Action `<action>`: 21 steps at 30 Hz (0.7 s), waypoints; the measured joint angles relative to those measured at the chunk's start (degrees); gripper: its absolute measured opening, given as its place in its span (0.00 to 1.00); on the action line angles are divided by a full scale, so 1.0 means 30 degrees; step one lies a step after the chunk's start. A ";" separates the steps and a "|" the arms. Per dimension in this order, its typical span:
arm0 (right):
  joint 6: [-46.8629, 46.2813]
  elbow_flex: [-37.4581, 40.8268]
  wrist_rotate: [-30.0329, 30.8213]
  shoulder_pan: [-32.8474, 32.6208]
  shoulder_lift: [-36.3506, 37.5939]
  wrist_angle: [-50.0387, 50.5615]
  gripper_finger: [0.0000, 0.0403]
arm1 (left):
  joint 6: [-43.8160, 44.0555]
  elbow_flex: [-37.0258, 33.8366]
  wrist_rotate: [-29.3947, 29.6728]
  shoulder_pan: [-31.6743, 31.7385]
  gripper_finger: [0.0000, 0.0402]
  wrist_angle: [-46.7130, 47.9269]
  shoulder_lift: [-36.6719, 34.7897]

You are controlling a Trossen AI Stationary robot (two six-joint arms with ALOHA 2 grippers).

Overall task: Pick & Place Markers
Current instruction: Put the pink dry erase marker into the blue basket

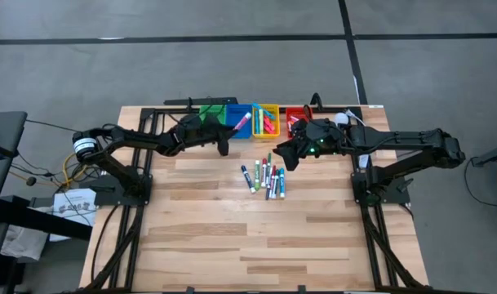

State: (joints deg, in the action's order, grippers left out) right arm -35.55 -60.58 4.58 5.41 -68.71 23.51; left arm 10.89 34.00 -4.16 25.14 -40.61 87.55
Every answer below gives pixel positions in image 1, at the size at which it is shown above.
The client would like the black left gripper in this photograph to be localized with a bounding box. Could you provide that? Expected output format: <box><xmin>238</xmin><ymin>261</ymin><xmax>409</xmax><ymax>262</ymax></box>
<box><xmin>166</xmin><ymin>114</ymin><xmax>237</xmax><ymax>158</ymax></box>

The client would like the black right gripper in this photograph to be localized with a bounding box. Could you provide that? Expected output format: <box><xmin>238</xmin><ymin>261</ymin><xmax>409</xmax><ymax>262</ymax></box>
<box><xmin>273</xmin><ymin>118</ymin><xmax>349</xmax><ymax>172</ymax></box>

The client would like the yellow plastic basket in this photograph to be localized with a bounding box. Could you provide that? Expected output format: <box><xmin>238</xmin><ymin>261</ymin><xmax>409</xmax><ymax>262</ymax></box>
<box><xmin>251</xmin><ymin>104</ymin><xmax>282</xmax><ymax>139</ymax></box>

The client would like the green plastic basket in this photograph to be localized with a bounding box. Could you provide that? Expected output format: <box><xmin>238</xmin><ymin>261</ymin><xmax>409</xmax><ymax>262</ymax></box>
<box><xmin>198</xmin><ymin>105</ymin><xmax>228</xmax><ymax>126</ymax></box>

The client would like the blue plastic basket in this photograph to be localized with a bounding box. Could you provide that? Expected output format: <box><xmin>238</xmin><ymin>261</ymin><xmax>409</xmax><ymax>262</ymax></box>
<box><xmin>225</xmin><ymin>104</ymin><xmax>254</xmax><ymax>140</ymax></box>

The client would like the black mounting bar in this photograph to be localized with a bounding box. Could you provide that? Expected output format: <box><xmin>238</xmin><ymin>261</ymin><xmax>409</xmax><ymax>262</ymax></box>
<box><xmin>163</xmin><ymin>96</ymin><xmax>239</xmax><ymax>107</ymax></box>

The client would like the red plastic basket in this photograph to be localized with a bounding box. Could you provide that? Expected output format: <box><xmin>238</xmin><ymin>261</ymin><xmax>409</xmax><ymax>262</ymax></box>
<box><xmin>285</xmin><ymin>106</ymin><xmax>313</xmax><ymax>138</ymax></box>

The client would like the white printed paper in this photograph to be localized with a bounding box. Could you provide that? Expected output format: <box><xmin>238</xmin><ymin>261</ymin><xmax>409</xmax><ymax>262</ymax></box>
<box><xmin>51</xmin><ymin>187</ymin><xmax>99</xmax><ymax>243</ymax></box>

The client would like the black metal beam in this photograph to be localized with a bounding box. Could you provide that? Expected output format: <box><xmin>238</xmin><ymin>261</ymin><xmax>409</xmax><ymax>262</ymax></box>
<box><xmin>0</xmin><ymin>197</ymin><xmax>94</xmax><ymax>241</ymax></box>

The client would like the black stand leg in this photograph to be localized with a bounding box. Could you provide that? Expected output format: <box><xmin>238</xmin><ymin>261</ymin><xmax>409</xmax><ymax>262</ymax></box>
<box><xmin>470</xmin><ymin>142</ymin><xmax>497</xmax><ymax>168</ymax></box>

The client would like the white plastic bag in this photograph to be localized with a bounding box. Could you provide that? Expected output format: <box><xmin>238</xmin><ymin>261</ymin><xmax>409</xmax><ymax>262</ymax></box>
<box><xmin>1</xmin><ymin>224</ymin><xmax>49</xmax><ymax>262</ymax></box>

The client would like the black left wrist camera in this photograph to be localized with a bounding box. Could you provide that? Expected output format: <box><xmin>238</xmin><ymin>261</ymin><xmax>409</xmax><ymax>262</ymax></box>
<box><xmin>178</xmin><ymin>113</ymin><xmax>202</xmax><ymax>131</ymax></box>

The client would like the black aluminium table frame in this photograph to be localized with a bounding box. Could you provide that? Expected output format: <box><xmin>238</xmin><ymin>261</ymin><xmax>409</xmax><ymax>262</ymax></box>
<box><xmin>80</xmin><ymin>105</ymin><xmax>431</xmax><ymax>294</ymax></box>

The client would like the white cable bundle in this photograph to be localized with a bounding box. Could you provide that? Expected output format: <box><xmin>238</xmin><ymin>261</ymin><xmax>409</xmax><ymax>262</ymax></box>
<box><xmin>344</xmin><ymin>108</ymin><xmax>371</xmax><ymax>169</ymax></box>

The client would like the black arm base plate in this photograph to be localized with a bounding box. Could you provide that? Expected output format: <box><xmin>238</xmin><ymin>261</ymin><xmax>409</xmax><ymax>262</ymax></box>
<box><xmin>79</xmin><ymin>173</ymin><xmax>153</xmax><ymax>207</ymax></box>
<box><xmin>351</xmin><ymin>171</ymin><xmax>415</xmax><ymax>206</ymax></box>

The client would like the yellow cable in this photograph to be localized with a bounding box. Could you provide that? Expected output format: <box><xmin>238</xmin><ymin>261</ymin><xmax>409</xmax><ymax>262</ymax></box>
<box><xmin>60</xmin><ymin>151</ymin><xmax>88</xmax><ymax>189</ymax></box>

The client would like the thick black cable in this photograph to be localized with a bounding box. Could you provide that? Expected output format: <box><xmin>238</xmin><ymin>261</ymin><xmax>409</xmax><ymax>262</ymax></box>
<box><xmin>91</xmin><ymin>203</ymin><xmax>125</xmax><ymax>285</ymax></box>

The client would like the thin black floor cable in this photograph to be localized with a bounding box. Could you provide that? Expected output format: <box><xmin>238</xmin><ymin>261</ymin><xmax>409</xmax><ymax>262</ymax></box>
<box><xmin>25</xmin><ymin>118</ymin><xmax>76</xmax><ymax>134</ymax></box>

